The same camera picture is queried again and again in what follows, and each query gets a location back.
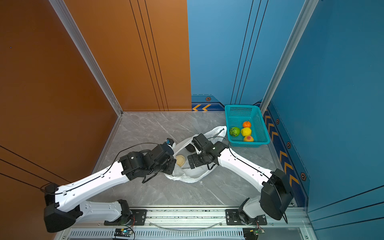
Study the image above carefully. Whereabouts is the beige round fruit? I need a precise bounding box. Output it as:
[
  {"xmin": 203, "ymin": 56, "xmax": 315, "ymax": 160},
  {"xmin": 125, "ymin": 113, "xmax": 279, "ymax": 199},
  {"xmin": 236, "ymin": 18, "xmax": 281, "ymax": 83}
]
[{"xmin": 175, "ymin": 155, "xmax": 186, "ymax": 168}]

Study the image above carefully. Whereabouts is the dark avocado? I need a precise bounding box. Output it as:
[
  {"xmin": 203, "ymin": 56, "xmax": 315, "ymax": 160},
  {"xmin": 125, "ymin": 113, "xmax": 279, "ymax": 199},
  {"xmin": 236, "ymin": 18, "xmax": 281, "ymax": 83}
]
[{"xmin": 185, "ymin": 144, "xmax": 196, "ymax": 153}]

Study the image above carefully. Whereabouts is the white plastic bag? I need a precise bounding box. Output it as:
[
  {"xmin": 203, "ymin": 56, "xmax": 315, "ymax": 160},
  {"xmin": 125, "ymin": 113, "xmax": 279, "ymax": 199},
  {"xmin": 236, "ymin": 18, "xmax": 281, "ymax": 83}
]
[{"xmin": 165, "ymin": 126, "xmax": 227, "ymax": 184}]

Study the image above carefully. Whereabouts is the green apple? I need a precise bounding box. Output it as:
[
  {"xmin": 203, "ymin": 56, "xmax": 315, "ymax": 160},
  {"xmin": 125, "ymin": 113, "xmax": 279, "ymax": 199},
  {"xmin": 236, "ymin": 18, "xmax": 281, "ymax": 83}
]
[{"xmin": 229, "ymin": 127, "xmax": 241, "ymax": 137}]

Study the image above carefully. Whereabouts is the yellow fruit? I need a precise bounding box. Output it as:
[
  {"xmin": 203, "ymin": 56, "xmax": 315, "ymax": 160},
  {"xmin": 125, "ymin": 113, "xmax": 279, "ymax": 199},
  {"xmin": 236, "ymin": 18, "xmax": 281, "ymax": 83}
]
[{"xmin": 241, "ymin": 127, "xmax": 252, "ymax": 137}]

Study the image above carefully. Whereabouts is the red yellow peach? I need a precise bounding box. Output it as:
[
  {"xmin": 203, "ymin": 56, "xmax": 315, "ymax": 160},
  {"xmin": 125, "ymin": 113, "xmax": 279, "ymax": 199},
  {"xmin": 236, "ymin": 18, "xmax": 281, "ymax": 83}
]
[{"xmin": 244, "ymin": 136, "xmax": 254, "ymax": 142}]

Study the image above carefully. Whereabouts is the orange tangerine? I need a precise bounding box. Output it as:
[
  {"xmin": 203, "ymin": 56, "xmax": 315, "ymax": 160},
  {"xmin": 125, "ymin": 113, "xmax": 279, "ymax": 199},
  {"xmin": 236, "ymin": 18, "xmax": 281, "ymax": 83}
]
[{"xmin": 243, "ymin": 121, "xmax": 252, "ymax": 128}]

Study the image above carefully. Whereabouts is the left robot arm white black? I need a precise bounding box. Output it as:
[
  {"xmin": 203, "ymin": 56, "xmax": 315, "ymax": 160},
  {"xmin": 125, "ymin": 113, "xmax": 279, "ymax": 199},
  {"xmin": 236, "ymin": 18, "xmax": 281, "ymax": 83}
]
[{"xmin": 44, "ymin": 139, "xmax": 176, "ymax": 233}]

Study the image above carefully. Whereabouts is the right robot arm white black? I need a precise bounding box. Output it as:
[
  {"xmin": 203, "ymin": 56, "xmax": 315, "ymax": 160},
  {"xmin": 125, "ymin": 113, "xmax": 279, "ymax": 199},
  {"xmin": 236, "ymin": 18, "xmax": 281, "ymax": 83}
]
[{"xmin": 186, "ymin": 134, "xmax": 294, "ymax": 225}]

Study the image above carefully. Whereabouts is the teal plastic basket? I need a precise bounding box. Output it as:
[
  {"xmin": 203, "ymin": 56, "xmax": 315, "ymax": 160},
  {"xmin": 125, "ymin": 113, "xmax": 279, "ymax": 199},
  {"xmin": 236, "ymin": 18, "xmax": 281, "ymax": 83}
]
[{"xmin": 225, "ymin": 105, "xmax": 270, "ymax": 148}]

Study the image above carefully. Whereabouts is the green circuit board left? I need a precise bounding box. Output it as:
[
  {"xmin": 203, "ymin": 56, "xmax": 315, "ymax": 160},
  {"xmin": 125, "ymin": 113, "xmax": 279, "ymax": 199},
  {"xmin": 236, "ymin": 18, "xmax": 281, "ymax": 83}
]
[{"xmin": 114, "ymin": 228, "xmax": 135, "ymax": 240}]

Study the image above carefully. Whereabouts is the green circuit board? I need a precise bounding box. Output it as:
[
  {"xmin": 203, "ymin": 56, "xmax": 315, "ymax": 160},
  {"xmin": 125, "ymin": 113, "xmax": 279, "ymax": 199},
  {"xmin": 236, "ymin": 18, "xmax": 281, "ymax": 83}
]
[
  {"xmin": 114, "ymin": 228, "xmax": 135, "ymax": 240},
  {"xmin": 250, "ymin": 228, "xmax": 265, "ymax": 240}
]

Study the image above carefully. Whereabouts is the green circuit board right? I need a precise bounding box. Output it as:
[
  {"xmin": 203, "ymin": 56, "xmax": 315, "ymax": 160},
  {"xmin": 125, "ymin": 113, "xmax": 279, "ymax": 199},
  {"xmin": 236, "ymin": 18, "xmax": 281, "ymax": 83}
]
[{"xmin": 250, "ymin": 228, "xmax": 265, "ymax": 240}]

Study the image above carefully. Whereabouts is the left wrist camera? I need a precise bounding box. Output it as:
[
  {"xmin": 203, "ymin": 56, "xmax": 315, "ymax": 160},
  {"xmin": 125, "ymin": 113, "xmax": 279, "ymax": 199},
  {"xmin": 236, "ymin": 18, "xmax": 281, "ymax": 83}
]
[{"xmin": 166, "ymin": 138, "xmax": 176, "ymax": 148}]

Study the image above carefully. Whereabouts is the aluminium corner post right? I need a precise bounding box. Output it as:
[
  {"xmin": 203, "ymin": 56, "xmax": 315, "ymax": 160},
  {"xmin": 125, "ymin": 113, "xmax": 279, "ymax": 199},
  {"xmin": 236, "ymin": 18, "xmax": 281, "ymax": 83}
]
[{"xmin": 260, "ymin": 0, "xmax": 319, "ymax": 114}]

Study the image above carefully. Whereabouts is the aluminium corner post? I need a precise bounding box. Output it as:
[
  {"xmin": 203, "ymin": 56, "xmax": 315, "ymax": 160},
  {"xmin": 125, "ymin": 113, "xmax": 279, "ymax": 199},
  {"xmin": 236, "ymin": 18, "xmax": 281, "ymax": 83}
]
[
  {"xmin": 49, "ymin": 0, "xmax": 124, "ymax": 117},
  {"xmin": 260, "ymin": 0, "xmax": 319, "ymax": 114}
]

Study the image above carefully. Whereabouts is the aluminium corner post left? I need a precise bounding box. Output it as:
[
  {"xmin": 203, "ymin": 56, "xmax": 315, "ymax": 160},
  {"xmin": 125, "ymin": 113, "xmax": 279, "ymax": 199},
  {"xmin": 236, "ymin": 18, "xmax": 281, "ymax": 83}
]
[{"xmin": 49, "ymin": 0, "xmax": 124, "ymax": 117}]

